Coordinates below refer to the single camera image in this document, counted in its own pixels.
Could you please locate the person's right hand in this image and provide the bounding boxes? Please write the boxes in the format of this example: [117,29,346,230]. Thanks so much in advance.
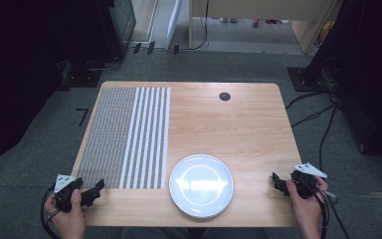
[285,174,330,231]

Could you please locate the black stand base plate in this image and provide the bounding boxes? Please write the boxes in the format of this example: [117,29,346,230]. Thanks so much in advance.
[286,67,327,93]

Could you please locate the yellow object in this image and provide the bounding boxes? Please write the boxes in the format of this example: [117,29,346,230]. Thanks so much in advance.
[316,20,336,46]

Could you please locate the dark stand base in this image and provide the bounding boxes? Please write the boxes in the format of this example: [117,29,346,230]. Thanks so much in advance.
[57,58,122,93]

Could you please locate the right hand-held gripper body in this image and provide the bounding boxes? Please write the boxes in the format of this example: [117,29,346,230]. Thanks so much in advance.
[289,161,328,200]

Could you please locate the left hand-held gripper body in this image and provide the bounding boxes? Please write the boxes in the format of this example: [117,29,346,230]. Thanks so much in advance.
[53,173,85,214]

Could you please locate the person's left hand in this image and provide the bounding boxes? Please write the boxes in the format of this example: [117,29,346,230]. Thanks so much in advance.
[44,188,87,235]

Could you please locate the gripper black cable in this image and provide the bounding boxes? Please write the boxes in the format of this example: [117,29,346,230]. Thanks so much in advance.
[297,178,352,239]
[40,184,62,239]

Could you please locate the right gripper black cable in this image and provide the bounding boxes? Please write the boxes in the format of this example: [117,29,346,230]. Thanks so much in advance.
[297,178,352,239]

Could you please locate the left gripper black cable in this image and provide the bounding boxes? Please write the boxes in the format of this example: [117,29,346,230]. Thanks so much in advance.
[40,184,62,239]

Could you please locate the black floor cables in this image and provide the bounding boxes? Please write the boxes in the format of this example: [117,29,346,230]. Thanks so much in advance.
[285,56,349,173]

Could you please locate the white round plate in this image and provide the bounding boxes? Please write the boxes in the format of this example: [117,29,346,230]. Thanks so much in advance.
[168,153,235,219]

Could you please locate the grey striped woven placemat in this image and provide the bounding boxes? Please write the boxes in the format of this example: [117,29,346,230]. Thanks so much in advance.
[76,86,172,190]

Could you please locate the dark cabinet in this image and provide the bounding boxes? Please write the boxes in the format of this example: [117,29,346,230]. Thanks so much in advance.
[96,0,137,60]

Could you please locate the black curtain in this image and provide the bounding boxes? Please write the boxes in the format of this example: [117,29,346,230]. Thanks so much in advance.
[0,0,113,177]
[306,0,382,170]

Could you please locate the black hanging cable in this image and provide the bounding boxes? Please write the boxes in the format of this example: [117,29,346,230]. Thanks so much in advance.
[192,0,211,52]

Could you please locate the white panel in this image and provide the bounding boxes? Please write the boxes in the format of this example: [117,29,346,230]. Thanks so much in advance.
[164,0,184,51]

